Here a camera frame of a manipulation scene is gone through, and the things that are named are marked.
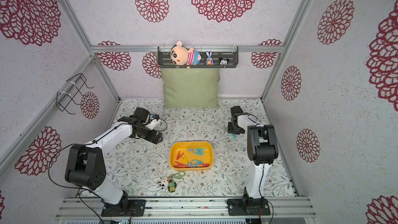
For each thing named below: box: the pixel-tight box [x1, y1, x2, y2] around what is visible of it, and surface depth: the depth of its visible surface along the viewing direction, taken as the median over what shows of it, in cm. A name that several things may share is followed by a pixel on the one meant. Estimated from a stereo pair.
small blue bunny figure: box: [205, 50, 215, 66], surface depth 93 cm
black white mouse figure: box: [218, 57, 230, 65], surface depth 94 cm
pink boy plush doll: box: [169, 40, 202, 69], surface depth 87 cm
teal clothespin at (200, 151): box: [193, 148, 207, 157], surface depth 94 cm
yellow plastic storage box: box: [169, 141, 215, 172], surface depth 92 cm
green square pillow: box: [160, 67, 221, 109], surface depth 103 cm
